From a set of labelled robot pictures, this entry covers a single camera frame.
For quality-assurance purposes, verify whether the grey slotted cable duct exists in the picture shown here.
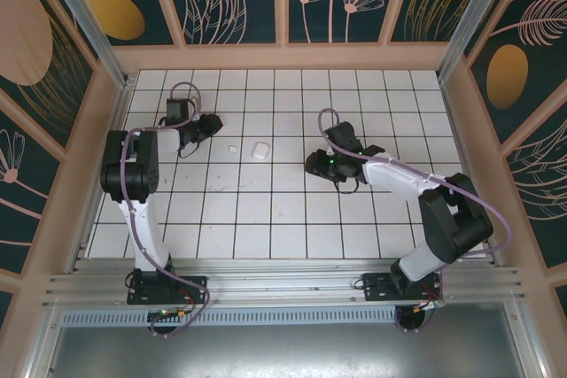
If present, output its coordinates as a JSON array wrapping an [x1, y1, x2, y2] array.
[[59, 305, 400, 327]]

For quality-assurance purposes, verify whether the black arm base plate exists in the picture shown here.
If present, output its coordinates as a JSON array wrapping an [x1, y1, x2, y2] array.
[[361, 271, 444, 305], [127, 274, 209, 306]]

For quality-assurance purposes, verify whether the aluminium corner post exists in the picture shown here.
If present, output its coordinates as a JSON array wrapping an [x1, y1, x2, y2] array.
[[436, 0, 532, 83], [37, 0, 135, 88]]

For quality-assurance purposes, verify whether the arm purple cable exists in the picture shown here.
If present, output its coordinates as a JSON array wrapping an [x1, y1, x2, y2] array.
[[121, 81, 213, 339], [317, 107, 515, 336]]

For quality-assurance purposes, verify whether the aluminium frame rail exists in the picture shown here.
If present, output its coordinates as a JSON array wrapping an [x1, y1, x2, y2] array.
[[43, 256, 526, 309]]

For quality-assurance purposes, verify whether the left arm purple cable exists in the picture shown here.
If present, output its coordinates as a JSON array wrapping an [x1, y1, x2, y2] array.
[[121, 81, 213, 339]]

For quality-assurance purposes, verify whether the thin black cable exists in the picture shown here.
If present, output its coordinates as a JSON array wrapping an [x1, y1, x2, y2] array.
[[158, 116, 201, 159], [334, 176, 361, 197]]

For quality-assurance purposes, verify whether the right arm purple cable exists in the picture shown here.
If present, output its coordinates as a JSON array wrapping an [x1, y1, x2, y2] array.
[[317, 107, 515, 336]]

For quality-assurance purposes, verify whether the grey metal sheet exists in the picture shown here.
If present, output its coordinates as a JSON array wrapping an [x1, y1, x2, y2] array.
[[26, 322, 547, 378]]

